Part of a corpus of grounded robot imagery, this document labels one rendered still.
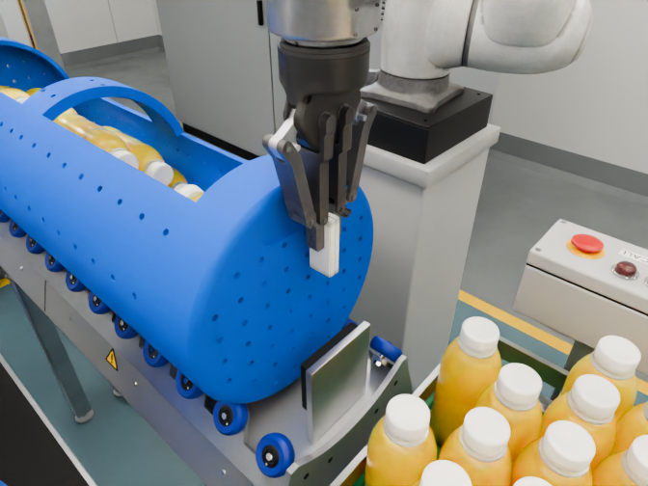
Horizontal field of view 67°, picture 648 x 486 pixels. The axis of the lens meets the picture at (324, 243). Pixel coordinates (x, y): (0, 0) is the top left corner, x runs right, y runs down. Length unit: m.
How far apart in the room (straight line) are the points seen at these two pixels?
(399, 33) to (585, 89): 2.34
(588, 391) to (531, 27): 0.69
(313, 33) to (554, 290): 0.44
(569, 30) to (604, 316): 0.58
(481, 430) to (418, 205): 0.69
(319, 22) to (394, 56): 0.73
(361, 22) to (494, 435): 0.35
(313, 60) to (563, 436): 0.37
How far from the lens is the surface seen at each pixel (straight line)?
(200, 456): 0.71
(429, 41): 1.08
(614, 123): 3.34
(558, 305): 0.68
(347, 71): 0.40
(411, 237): 1.13
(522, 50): 1.07
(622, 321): 0.66
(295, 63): 0.40
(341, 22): 0.38
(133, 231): 0.53
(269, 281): 0.50
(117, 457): 1.82
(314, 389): 0.55
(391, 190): 1.11
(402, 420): 0.46
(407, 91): 1.11
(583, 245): 0.67
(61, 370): 1.75
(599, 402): 0.53
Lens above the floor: 1.46
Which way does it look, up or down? 35 degrees down
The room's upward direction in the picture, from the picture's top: straight up
